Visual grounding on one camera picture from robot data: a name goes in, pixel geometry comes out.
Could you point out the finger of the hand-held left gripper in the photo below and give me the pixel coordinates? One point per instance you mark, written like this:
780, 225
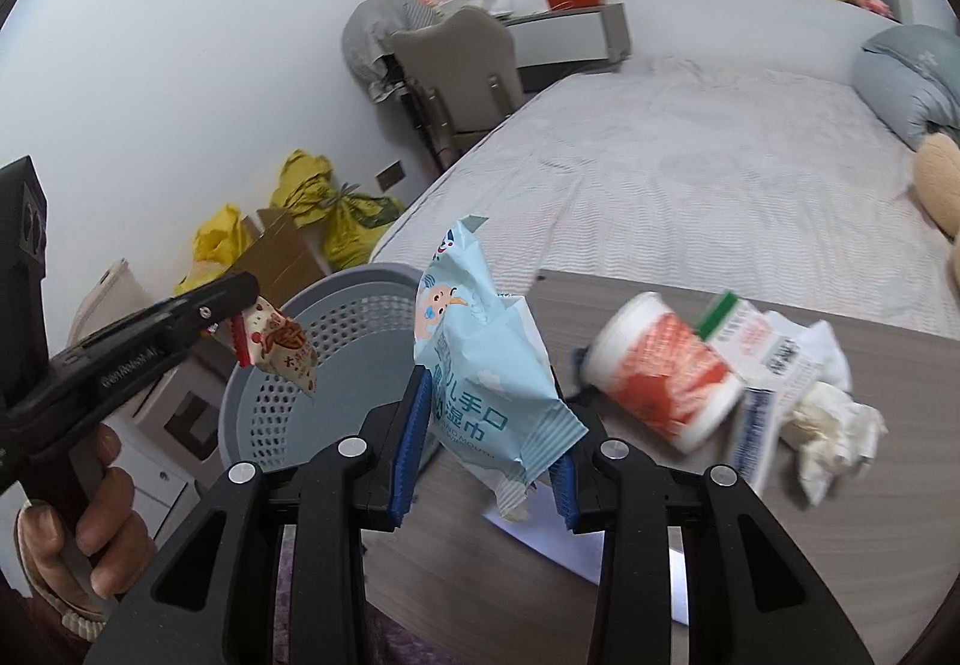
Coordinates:
150, 342

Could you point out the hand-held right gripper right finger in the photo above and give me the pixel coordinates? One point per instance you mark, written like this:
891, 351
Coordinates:
566, 496

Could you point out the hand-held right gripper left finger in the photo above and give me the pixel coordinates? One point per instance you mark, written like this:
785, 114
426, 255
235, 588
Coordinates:
409, 455

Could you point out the light blue wet wipes packet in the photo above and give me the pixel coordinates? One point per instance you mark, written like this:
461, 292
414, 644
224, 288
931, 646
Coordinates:
465, 365

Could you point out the grey-blue perforated plastic basket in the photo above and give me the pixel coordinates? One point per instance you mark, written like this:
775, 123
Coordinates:
300, 402

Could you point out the red patterned snack wrapper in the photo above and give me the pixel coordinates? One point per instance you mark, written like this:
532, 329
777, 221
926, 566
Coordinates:
281, 342

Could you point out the white green medicine box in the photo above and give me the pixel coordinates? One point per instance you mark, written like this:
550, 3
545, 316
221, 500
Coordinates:
750, 342

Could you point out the person's left forearm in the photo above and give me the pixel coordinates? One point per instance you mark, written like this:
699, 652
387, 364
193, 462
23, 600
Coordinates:
37, 639

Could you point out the person's left hand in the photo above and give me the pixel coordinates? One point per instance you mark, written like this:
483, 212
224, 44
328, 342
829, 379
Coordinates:
112, 522

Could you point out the white paper sheet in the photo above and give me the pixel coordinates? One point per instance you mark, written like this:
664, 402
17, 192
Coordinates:
555, 545

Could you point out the beige bag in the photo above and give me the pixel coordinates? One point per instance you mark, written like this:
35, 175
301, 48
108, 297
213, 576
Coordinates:
109, 301

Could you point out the yellow plastic bag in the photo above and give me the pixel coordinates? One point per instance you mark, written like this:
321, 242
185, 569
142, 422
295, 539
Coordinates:
300, 185
217, 245

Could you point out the white cabinet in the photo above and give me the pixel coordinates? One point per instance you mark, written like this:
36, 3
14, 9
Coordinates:
150, 462

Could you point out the red and white paper cup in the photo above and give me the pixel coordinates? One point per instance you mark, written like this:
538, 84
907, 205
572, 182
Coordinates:
660, 372

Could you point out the brown cardboard sheet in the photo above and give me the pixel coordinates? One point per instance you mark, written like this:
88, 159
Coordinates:
289, 260

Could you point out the yellow green tied bag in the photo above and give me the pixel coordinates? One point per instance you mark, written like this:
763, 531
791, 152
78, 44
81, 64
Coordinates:
356, 226

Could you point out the white knotted cloth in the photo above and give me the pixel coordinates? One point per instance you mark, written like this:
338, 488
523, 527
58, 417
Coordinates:
832, 425

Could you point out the bed with checked sheet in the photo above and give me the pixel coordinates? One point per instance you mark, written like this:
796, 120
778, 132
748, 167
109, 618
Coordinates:
675, 185

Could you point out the grey cloth bundle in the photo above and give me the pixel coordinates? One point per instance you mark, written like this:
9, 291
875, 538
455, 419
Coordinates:
375, 35

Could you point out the beige upholstered chair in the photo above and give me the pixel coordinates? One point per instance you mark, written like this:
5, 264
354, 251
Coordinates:
457, 72

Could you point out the grey and white desk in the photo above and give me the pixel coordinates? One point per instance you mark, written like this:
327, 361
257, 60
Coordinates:
562, 38

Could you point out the beige teddy bear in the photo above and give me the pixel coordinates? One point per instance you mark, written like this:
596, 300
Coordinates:
941, 185

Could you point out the blue-grey folded duvet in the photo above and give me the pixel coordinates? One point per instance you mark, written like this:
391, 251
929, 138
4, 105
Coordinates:
907, 80

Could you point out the dark wall socket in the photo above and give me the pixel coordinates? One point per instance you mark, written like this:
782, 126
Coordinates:
391, 176

